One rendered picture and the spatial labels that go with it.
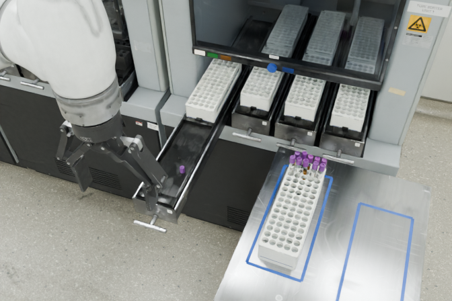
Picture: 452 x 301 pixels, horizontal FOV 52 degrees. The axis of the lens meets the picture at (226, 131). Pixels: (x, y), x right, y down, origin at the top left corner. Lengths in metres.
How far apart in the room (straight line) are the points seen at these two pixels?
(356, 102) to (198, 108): 0.51
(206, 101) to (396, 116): 0.60
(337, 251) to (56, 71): 0.86
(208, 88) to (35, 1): 1.05
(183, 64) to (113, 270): 1.01
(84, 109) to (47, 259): 1.68
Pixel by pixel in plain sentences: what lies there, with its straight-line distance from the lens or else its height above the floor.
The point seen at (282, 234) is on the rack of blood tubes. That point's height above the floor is 0.87.
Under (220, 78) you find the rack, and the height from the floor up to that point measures 0.86.
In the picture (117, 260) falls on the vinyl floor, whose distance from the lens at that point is 2.20.
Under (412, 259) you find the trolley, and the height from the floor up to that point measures 0.82.
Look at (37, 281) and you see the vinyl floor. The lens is 2.26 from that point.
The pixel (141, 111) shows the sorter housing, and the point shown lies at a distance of 1.74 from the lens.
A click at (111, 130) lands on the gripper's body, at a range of 0.71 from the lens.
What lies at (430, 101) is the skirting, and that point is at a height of 0.08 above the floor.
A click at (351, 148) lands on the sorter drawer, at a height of 0.77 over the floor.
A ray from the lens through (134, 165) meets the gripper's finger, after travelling 0.76.
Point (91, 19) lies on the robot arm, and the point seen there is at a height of 1.57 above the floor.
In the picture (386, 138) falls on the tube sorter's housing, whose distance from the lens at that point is 1.61.
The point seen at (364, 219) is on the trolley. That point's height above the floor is 0.82.
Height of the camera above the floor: 1.87
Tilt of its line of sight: 45 degrees down
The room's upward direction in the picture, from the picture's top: 1 degrees counter-clockwise
